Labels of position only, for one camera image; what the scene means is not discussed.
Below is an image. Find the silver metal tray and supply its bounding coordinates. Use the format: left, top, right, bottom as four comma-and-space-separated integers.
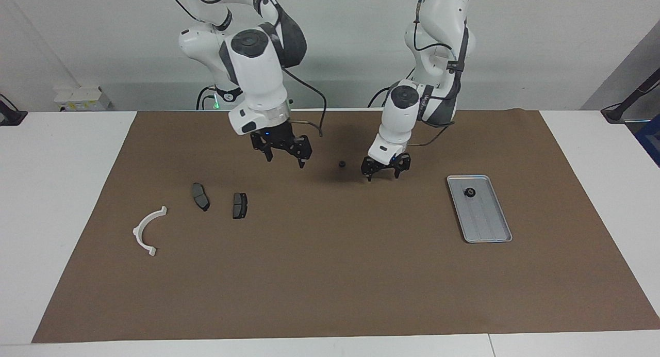
446, 174, 513, 244

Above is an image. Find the dark grey short brake pad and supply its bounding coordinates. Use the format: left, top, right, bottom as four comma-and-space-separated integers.
232, 192, 249, 220

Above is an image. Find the dark grey long brake pad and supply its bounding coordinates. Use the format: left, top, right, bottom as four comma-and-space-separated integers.
191, 183, 210, 212

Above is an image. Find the brown table mat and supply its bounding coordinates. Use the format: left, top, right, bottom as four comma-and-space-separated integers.
31, 109, 660, 344

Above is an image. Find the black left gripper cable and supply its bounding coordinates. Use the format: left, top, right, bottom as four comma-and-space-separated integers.
410, 122, 455, 148

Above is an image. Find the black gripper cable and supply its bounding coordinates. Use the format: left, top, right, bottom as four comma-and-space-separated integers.
410, 122, 455, 148
281, 66, 328, 138

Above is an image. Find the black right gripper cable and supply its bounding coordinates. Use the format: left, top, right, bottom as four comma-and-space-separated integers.
281, 66, 328, 138

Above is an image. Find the black left arm base cable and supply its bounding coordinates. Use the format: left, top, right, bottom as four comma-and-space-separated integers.
368, 81, 400, 108

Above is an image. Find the black arm base cable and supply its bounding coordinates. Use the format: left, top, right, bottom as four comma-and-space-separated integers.
196, 86, 217, 110
368, 81, 400, 108

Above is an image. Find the black right arm base cable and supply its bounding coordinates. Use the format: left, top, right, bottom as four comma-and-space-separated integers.
196, 86, 217, 110

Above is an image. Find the white curved plastic bracket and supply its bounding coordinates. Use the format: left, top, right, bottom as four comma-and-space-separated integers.
133, 206, 168, 257

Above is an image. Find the white wall socket box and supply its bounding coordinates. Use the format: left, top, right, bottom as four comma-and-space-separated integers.
54, 86, 111, 111

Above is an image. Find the black camera stand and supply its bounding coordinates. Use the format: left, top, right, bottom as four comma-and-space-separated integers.
601, 68, 660, 123

